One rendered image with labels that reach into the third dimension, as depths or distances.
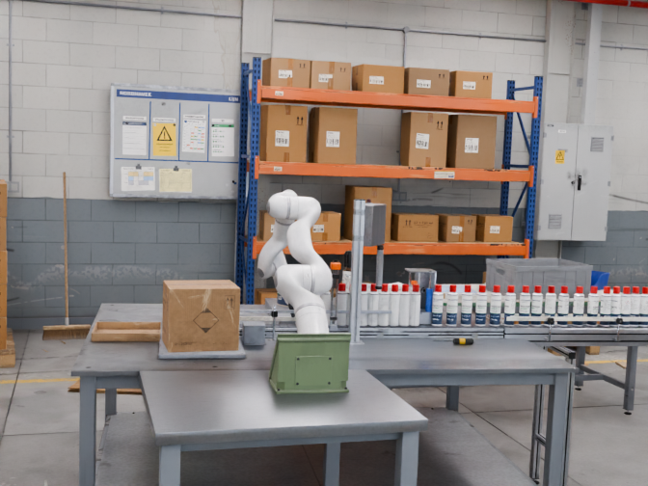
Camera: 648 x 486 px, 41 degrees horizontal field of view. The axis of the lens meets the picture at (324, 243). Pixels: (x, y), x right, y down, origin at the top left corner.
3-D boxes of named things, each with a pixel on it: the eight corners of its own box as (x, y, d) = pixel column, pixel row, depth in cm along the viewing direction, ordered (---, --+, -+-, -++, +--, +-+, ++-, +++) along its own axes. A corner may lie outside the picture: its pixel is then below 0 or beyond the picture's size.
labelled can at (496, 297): (497, 325, 436) (499, 284, 434) (500, 327, 431) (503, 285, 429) (487, 325, 435) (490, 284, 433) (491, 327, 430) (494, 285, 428)
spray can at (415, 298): (418, 324, 429) (419, 283, 427) (420, 327, 424) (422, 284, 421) (407, 324, 428) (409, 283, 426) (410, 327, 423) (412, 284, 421)
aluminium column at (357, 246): (357, 341, 409) (363, 199, 402) (359, 343, 404) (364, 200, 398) (347, 341, 408) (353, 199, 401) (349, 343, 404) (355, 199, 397)
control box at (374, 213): (385, 244, 414) (387, 203, 412) (371, 247, 399) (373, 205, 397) (364, 242, 418) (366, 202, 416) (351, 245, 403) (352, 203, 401)
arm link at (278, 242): (273, 230, 386) (265, 283, 403) (299, 220, 396) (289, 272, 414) (259, 221, 390) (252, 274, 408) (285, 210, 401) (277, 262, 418)
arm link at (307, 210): (291, 300, 349) (331, 301, 353) (296, 282, 340) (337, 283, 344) (280, 208, 381) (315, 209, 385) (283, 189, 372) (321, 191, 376)
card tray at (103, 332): (160, 330, 418) (160, 321, 417) (159, 341, 392) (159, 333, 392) (95, 330, 412) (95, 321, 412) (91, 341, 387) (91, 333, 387)
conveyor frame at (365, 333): (496, 334, 439) (497, 324, 439) (504, 337, 429) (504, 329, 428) (164, 333, 411) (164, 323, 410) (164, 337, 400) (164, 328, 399)
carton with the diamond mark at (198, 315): (229, 338, 395) (230, 280, 392) (238, 350, 372) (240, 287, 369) (161, 339, 386) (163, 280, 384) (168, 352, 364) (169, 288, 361)
